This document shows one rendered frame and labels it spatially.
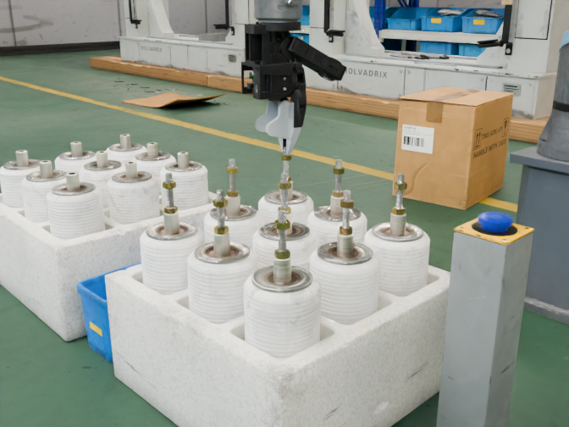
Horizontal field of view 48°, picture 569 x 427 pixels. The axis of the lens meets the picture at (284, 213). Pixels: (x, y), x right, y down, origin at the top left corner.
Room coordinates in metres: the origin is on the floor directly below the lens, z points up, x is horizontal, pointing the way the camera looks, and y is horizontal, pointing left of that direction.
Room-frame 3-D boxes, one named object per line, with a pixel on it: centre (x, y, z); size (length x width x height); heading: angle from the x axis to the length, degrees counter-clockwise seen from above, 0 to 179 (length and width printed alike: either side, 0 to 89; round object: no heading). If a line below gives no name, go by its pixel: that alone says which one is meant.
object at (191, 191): (1.26, 0.21, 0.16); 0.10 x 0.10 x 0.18
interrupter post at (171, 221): (0.89, 0.17, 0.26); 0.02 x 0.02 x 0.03
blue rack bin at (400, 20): (6.73, -1.32, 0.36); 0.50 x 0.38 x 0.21; 133
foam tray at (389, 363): (0.89, 0.00, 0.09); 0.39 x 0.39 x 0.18; 44
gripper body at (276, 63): (1.04, 0.02, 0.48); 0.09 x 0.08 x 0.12; 117
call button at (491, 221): (0.73, -0.26, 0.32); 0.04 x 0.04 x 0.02
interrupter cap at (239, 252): (0.81, 0.08, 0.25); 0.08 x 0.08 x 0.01
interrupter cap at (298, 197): (1.05, 0.00, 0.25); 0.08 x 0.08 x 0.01
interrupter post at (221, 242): (0.81, 0.08, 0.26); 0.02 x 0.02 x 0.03
